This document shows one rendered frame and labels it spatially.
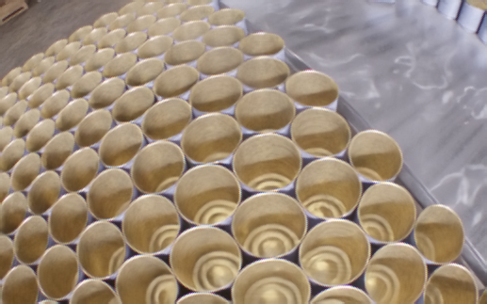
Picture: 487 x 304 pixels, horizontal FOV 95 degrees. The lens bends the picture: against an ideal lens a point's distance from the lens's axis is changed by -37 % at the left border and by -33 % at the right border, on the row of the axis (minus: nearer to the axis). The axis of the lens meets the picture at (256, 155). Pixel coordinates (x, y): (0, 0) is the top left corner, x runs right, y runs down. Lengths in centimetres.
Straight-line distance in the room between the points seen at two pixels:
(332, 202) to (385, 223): 8
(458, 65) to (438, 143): 26
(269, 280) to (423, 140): 32
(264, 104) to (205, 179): 12
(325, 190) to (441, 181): 20
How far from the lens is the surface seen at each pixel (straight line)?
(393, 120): 51
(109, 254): 41
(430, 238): 41
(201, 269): 37
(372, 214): 40
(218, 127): 39
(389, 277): 38
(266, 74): 47
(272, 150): 37
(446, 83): 64
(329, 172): 35
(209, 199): 39
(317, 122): 39
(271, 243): 37
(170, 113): 43
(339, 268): 37
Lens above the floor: 145
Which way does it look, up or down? 56 degrees down
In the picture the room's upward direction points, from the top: 10 degrees counter-clockwise
